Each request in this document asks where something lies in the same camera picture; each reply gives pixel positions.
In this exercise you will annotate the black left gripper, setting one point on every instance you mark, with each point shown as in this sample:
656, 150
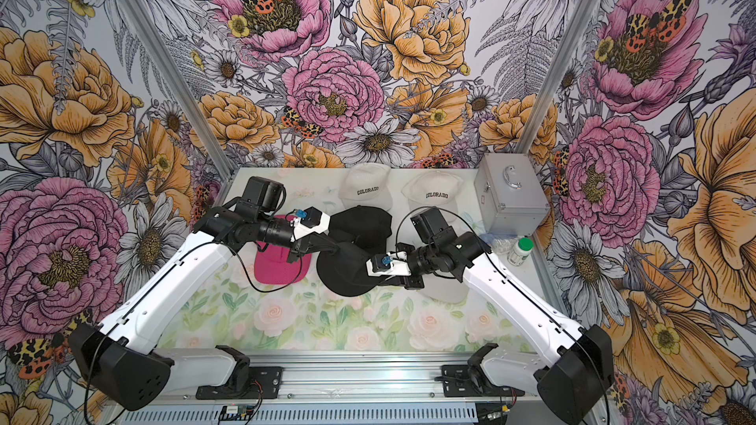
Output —
299, 247

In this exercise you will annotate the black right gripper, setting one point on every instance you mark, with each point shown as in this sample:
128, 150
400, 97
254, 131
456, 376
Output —
411, 281

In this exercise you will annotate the white Colorado cap front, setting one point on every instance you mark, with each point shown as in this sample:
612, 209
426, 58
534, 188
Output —
444, 290

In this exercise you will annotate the white colorado cap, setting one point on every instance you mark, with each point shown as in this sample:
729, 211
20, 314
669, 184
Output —
435, 188
366, 184
444, 290

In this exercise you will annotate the black cap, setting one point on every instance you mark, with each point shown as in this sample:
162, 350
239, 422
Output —
369, 228
345, 270

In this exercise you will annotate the pink cap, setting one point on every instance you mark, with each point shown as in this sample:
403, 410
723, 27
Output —
272, 268

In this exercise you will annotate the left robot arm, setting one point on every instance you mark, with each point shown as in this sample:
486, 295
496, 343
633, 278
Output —
119, 356

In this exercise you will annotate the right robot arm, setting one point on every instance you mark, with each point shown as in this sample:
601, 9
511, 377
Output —
575, 367

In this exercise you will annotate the clear plastic bag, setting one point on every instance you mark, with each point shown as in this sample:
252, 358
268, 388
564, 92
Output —
500, 245

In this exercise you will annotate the white bottle green lid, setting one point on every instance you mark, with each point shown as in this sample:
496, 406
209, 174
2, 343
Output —
521, 251

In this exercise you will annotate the silver metal case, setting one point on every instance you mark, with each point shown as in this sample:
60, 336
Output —
510, 197

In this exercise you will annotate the perforated metal tray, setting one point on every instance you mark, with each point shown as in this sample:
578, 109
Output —
311, 413

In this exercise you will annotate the small circuit board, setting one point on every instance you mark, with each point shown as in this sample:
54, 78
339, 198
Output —
235, 413

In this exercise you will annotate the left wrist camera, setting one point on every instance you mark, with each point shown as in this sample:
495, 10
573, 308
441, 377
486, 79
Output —
309, 221

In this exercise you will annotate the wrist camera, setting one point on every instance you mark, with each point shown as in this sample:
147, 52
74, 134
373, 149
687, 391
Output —
393, 264
309, 221

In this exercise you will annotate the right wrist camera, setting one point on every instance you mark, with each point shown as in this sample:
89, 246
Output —
393, 264

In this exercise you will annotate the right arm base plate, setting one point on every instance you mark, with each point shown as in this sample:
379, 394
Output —
461, 380

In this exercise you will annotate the aluminium front rail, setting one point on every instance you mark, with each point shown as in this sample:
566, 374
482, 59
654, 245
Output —
384, 377

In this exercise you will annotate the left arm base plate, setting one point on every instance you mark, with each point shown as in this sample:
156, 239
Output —
247, 383

